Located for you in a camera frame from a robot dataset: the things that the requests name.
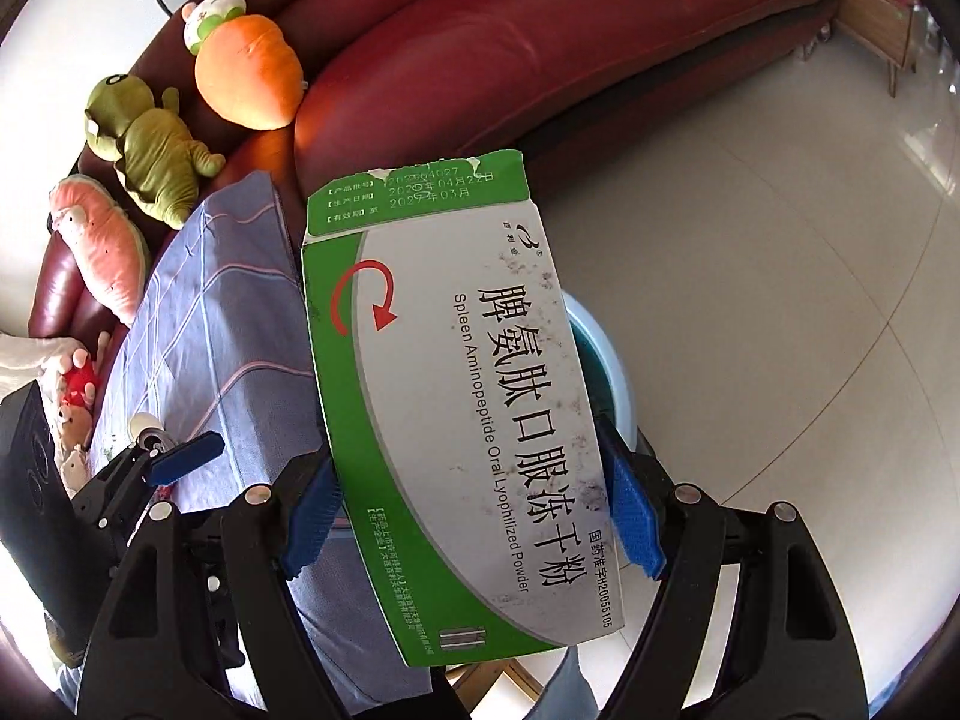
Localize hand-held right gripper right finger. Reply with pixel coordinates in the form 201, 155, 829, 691
596, 414, 871, 720

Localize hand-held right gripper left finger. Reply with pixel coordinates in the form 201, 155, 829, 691
75, 456, 434, 720

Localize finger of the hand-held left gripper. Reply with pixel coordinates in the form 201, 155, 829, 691
73, 417, 226, 541

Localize light blue trash bin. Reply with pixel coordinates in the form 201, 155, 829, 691
562, 296, 644, 470

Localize green and white medicine box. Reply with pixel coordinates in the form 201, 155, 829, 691
301, 148, 625, 670

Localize white and red plush toy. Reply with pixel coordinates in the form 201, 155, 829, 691
0, 333, 104, 500

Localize blue striped cloth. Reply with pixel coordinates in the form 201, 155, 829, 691
88, 170, 452, 715

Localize pink plush toy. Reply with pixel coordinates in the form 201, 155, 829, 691
48, 173, 151, 328

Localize green plush toy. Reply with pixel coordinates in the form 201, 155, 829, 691
84, 73, 226, 230

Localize orange carrot plush toy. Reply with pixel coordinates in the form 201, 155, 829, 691
182, 0, 306, 130

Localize dark red leather sofa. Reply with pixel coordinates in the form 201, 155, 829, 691
28, 0, 847, 350

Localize wooden cabinet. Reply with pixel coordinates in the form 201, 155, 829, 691
834, 0, 922, 100

